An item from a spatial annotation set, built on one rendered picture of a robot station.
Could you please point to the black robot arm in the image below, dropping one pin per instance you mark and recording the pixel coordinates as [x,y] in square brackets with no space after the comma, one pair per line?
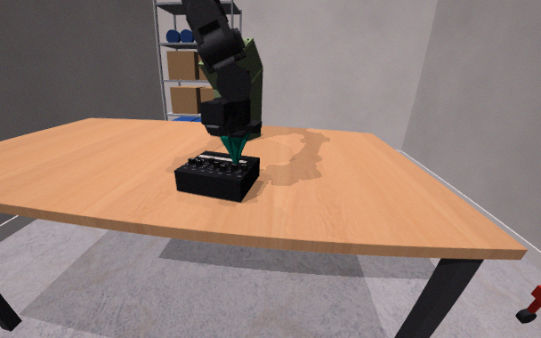
[215,44]

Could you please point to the black control desk with knobs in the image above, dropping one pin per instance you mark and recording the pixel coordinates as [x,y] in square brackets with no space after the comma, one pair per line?
[220,178]

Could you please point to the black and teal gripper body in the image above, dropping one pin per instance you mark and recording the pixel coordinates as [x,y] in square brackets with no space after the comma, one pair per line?
[236,131]

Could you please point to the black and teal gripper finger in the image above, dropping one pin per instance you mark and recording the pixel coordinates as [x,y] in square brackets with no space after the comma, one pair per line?
[227,143]
[237,145]

